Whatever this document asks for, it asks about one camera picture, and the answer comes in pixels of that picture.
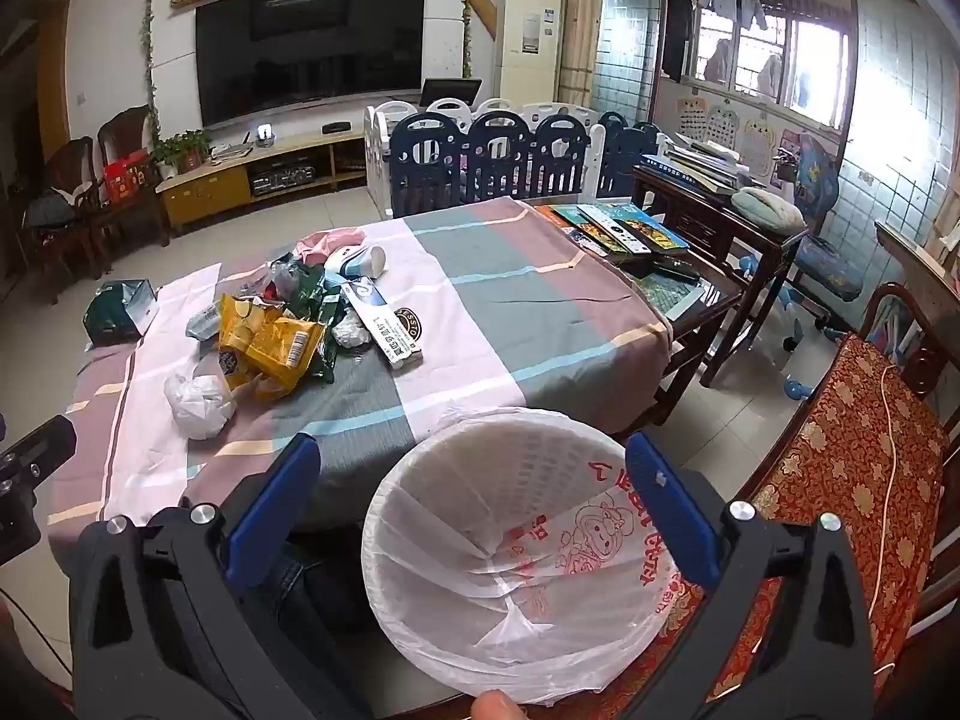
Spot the silver foil wrapper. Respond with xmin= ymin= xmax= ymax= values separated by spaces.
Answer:
xmin=186 ymin=304 xmax=226 ymax=342

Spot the dark green snack packet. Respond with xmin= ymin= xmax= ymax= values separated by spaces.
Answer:
xmin=283 ymin=261 xmax=353 ymax=385

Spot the flat screen television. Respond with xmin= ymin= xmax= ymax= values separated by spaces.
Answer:
xmin=195 ymin=0 xmax=427 ymax=128

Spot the red gift box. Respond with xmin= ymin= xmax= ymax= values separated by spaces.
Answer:
xmin=101 ymin=150 xmax=155 ymax=205

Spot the dark green paper bag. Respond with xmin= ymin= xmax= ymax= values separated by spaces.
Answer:
xmin=82 ymin=279 xmax=158 ymax=346

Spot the dark wooden side table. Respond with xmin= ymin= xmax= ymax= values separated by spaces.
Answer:
xmin=630 ymin=161 xmax=809 ymax=389

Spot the white box with brown logo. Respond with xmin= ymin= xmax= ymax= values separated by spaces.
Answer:
xmin=341 ymin=281 xmax=425 ymax=370

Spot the potted plant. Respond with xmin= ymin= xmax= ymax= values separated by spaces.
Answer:
xmin=154 ymin=129 xmax=212 ymax=179

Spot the pile of picture books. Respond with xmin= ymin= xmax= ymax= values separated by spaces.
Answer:
xmin=536 ymin=201 xmax=706 ymax=320

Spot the wooden television cabinet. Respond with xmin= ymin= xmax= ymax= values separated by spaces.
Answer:
xmin=156 ymin=127 xmax=368 ymax=230

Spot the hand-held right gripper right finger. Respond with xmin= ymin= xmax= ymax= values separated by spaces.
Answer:
xmin=625 ymin=431 xmax=878 ymax=720

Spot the stack of books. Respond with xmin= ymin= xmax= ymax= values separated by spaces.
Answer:
xmin=641 ymin=131 xmax=755 ymax=196

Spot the standing air conditioner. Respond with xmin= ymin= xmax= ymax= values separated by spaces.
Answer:
xmin=491 ymin=0 xmax=563 ymax=107

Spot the grey green cushion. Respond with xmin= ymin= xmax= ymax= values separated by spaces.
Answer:
xmin=731 ymin=187 xmax=808 ymax=233

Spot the black audio receiver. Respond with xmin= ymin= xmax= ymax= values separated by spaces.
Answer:
xmin=250 ymin=165 xmax=316 ymax=196

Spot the red gold sofa cushion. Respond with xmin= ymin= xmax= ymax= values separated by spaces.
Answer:
xmin=645 ymin=330 xmax=950 ymax=702

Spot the white tissue ball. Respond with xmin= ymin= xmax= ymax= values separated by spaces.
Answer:
xmin=163 ymin=373 xmax=237 ymax=440

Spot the small white tissue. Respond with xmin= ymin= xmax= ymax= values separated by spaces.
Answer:
xmin=330 ymin=315 xmax=372 ymax=352

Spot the yellow snack bag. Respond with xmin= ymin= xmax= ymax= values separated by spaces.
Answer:
xmin=217 ymin=296 xmax=327 ymax=400

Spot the white cable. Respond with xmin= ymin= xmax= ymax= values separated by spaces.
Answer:
xmin=876 ymin=366 xmax=902 ymax=682

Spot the wooden armchair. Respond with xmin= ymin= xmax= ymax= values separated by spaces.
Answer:
xmin=97 ymin=105 xmax=173 ymax=248
xmin=26 ymin=136 xmax=113 ymax=282

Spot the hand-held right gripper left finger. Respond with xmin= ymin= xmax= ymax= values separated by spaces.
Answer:
xmin=70 ymin=433 xmax=376 ymax=720

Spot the wooden sofa frame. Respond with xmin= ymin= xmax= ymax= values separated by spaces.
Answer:
xmin=855 ymin=281 xmax=960 ymax=720

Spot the white remote control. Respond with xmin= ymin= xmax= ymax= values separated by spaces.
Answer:
xmin=583 ymin=204 xmax=652 ymax=254

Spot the black monitor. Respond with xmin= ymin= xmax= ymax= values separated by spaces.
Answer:
xmin=418 ymin=79 xmax=482 ymax=110

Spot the window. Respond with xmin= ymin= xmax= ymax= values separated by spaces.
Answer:
xmin=694 ymin=11 xmax=852 ymax=110

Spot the black bag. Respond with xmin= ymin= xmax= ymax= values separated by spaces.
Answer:
xmin=22 ymin=191 xmax=80 ymax=230

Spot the plaid tablecloth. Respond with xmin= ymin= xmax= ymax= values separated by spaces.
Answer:
xmin=46 ymin=197 xmax=674 ymax=563

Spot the dark wooden coffee table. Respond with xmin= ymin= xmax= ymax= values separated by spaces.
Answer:
xmin=525 ymin=199 xmax=745 ymax=428

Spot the black hanging coat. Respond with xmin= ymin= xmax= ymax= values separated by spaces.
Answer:
xmin=660 ymin=0 xmax=700 ymax=83

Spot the green ivy garland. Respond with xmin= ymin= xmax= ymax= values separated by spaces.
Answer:
xmin=142 ymin=0 xmax=164 ymax=158
xmin=460 ymin=0 xmax=479 ymax=80

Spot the blue white paper cup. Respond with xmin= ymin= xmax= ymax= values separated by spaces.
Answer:
xmin=324 ymin=244 xmax=387 ymax=284

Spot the clear plastic wrapper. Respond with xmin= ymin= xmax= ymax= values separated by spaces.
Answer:
xmin=259 ymin=251 xmax=305 ymax=305

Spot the white trash bin with liner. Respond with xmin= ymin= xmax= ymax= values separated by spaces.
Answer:
xmin=360 ymin=406 xmax=710 ymax=707

